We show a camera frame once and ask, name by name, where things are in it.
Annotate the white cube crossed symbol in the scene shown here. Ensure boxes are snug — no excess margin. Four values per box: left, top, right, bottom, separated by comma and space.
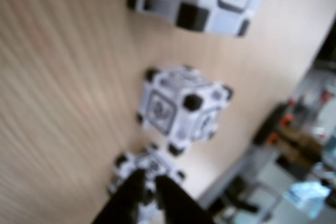
106, 144, 186, 224

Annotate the white cube double diamond symbol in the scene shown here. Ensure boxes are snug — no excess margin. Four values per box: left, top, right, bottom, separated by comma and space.
136, 65, 234, 158

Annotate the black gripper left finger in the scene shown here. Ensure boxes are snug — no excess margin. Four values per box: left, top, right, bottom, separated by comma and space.
90, 170, 146, 224

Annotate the white cube lightning symbol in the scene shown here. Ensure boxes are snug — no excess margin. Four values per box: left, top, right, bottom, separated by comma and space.
125, 0, 271, 38

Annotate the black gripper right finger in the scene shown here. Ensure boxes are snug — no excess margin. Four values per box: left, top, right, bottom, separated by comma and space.
156, 175, 215, 224

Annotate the pale blue plastic bag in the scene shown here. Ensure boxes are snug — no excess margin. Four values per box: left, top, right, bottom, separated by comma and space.
285, 180, 332, 210

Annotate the black clamp with orange parts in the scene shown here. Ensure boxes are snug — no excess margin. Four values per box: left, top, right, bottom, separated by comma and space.
253, 102, 293, 146

